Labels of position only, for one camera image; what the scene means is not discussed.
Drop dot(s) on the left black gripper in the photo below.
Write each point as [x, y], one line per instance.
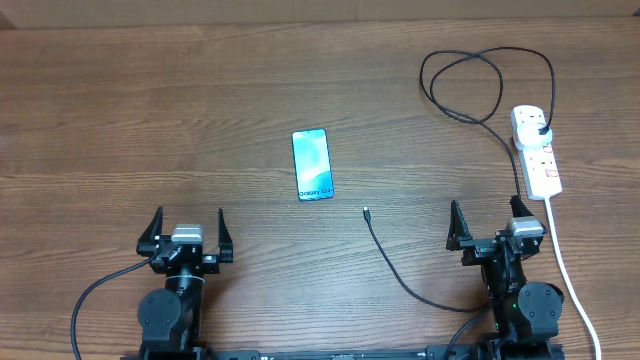
[147, 245]

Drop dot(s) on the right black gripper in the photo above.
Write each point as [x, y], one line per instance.
[476, 248]

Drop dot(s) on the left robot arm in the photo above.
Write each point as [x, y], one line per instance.
[171, 316]

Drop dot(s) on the white charger plug adapter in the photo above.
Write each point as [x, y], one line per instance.
[530, 136]

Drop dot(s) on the Samsung Galaxy smartphone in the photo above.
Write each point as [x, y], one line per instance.
[312, 165]

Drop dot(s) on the white power strip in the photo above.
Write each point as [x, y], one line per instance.
[539, 166]

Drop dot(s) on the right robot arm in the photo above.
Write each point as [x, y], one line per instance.
[526, 313]

